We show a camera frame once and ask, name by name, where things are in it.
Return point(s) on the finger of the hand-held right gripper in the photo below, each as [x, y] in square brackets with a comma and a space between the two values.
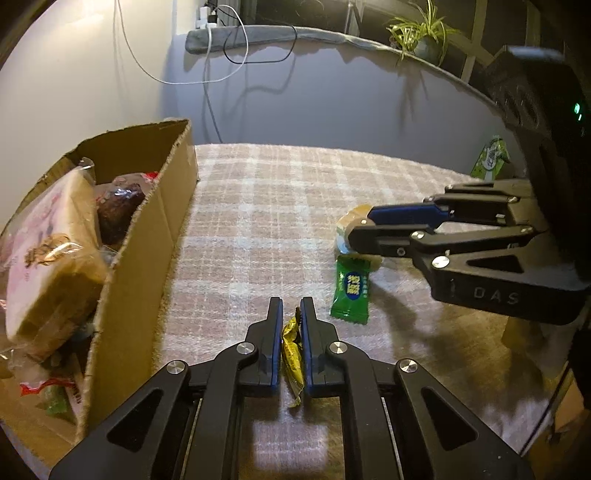
[378, 237]
[401, 213]

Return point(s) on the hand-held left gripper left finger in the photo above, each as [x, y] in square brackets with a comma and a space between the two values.
[273, 323]

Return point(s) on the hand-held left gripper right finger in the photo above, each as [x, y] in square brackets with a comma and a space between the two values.
[307, 332]

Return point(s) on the yellow candy packet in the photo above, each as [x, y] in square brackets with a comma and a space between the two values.
[292, 355]

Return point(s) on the round pastry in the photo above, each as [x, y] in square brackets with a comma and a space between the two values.
[344, 226]

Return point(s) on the cardboard box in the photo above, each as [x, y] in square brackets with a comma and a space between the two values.
[152, 258]

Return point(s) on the sliced bread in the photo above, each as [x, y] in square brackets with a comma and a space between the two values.
[51, 258]

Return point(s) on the small green candy packet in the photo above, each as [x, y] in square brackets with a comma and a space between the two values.
[55, 402]

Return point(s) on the red snack packet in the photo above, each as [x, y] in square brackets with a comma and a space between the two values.
[41, 385]

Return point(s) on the green white snack packet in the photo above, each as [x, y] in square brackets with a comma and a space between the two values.
[489, 159]

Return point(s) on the plaid blanket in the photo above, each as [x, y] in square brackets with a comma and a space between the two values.
[277, 207]

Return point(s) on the potted green plant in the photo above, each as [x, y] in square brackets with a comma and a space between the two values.
[427, 44]

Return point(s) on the dark brown cake packet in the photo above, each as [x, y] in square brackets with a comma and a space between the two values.
[117, 207]

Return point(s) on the dark window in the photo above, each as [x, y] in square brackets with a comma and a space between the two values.
[323, 14]

